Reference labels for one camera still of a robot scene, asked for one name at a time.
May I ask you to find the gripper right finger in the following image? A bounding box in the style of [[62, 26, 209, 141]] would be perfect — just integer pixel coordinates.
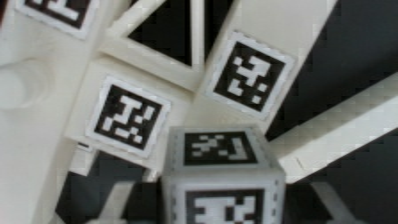
[[282, 182, 368, 224]]

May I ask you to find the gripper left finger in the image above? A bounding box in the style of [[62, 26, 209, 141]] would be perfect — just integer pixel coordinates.
[[85, 181, 158, 224]]

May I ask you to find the white tagged cube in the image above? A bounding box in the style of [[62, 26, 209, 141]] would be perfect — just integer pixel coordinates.
[[161, 125, 286, 224]]

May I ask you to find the white chair back frame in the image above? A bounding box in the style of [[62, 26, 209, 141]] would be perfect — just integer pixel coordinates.
[[0, 0, 337, 224]]

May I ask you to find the white chair seat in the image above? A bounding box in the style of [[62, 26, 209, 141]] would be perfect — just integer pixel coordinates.
[[65, 61, 192, 178]]

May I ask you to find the white U-shaped obstacle fence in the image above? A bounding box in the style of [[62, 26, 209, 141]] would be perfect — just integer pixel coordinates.
[[270, 72, 398, 183]]

